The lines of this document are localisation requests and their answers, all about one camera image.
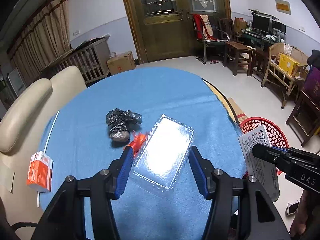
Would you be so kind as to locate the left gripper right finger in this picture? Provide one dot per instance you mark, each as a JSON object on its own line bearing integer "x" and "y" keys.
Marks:
{"x": 215, "y": 185}

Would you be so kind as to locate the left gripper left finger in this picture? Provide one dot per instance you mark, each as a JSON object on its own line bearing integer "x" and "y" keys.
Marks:
{"x": 109, "y": 184}

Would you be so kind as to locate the white printed leaflet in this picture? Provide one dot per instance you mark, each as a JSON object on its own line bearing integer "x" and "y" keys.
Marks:
{"x": 265, "y": 172}

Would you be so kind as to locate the clear plastic clamshell container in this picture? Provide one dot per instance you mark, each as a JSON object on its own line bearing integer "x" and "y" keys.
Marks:
{"x": 159, "y": 163}

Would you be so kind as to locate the red mesh trash basket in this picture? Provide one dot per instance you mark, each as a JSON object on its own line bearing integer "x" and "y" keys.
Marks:
{"x": 276, "y": 136}

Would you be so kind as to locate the black plastic trash bag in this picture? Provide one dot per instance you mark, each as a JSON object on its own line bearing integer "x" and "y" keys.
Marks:
{"x": 119, "y": 121}

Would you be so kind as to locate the dark wooden stool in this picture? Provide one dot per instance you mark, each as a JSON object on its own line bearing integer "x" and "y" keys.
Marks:
{"x": 304, "y": 118}

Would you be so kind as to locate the small orange plastic bag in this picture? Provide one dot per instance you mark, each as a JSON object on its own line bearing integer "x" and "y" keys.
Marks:
{"x": 137, "y": 142}

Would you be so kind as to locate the blue tablecloth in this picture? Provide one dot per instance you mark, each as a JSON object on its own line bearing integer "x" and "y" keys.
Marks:
{"x": 81, "y": 147}

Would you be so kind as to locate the orange white medicine box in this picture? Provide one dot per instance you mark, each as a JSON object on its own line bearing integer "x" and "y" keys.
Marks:
{"x": 39, "y": 175}

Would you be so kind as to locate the flat cardboard on floor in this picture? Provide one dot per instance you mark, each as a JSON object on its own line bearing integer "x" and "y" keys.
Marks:
{"x": 241, "y": 116}

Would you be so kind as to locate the purple gift bag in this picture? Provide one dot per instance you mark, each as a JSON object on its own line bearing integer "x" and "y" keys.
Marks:
{"x": 312, "y": 85}

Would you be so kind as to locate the white plastic straw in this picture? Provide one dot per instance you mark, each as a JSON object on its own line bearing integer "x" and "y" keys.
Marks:
{"x": 44, "y": 151}

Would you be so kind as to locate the wicker bamboo chair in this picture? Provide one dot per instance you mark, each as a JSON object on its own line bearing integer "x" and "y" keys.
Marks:
{"x": 275, "y": 75}

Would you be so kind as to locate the cream leather sofa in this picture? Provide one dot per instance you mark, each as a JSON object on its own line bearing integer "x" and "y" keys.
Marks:
{"x": 24, "y": 131}

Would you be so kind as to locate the yellow box on chair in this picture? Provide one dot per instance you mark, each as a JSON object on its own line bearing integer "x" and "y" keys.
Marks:
{"x": 287, "y": 64}

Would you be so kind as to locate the wooden baby crib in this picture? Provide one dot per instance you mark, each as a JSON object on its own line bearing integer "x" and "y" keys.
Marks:
{"x": 90, "y": 57}

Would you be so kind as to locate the dark wooden side table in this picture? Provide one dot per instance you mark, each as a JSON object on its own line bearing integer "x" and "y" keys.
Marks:
{"x": 237, "y": 55}

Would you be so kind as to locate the computer monitor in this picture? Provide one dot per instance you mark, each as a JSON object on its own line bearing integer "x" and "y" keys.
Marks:
{"x": 261, "y": 24}

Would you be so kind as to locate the chair with red cloth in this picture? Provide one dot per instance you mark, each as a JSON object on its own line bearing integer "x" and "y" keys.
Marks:
{"x": 205, "y": 35}

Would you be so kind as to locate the dark wooden armchair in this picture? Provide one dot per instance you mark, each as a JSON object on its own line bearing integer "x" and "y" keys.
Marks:
{"x": 225, "y": 28}

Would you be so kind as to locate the brown curtain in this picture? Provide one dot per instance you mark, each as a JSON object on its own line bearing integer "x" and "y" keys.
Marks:
{"x": 43, "y": 37}

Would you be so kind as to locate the wooden double door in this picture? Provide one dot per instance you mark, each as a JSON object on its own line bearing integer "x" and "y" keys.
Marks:
{"x": 164, "y": 29}

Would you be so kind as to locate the cardboard box by wall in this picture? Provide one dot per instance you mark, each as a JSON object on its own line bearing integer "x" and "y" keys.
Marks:
{"x": 121, "y": 63}

